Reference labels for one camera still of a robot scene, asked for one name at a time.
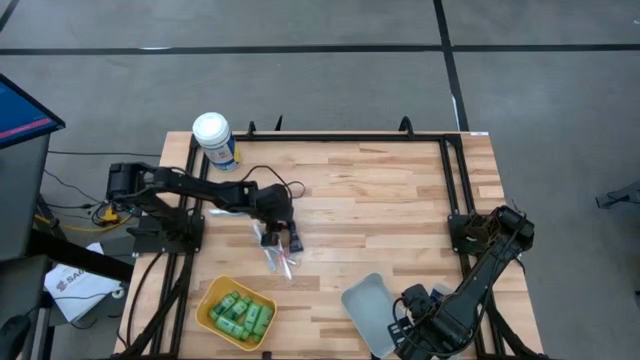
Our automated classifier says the yellow cable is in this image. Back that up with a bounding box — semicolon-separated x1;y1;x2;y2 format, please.
33;202;132;234

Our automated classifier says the black desk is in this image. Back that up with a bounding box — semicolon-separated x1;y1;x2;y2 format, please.
0;227;135;360

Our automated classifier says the yellow plastic bin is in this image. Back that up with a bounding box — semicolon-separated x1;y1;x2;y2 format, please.
194;274;278;352

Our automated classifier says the white wipes canister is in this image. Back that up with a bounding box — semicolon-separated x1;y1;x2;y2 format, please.
192;111;241;173

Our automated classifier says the grey plastic bin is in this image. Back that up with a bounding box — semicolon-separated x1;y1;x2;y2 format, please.
340;272;417;359

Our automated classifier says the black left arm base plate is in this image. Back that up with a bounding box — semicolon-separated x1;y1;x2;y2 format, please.
127;214;206;255

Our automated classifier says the white printed paper sheet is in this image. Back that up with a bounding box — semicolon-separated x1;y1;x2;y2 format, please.
43;242;124;323

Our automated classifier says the black computer mouse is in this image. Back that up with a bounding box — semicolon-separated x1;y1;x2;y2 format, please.
0;313;32;360

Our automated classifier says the green shampoo bottle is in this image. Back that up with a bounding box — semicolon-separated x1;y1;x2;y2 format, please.
243;302;261;332
223;295;254;324
252;305;275;337
208;290;241;321
214;315;246;340

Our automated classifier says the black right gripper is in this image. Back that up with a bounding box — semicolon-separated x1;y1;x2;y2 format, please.
387;283;441;354

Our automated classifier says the computer monitor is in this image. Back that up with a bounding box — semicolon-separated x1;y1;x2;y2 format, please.
0;73;67;150

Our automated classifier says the black floor cable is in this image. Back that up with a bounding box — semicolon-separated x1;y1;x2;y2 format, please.
47;149;162;158

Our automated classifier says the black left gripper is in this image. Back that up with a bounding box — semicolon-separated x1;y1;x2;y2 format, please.
257;183;301;247

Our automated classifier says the dark floor stand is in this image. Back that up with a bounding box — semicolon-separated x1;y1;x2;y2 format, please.
594;180;640;210

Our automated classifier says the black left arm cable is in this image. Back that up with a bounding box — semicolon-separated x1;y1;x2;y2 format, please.
238;164;307;201

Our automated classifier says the red toothbrush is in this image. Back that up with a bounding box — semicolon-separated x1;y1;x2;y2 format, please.
277;239;295;282

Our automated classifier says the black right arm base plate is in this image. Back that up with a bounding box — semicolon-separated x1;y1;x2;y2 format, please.
447;213;522;255

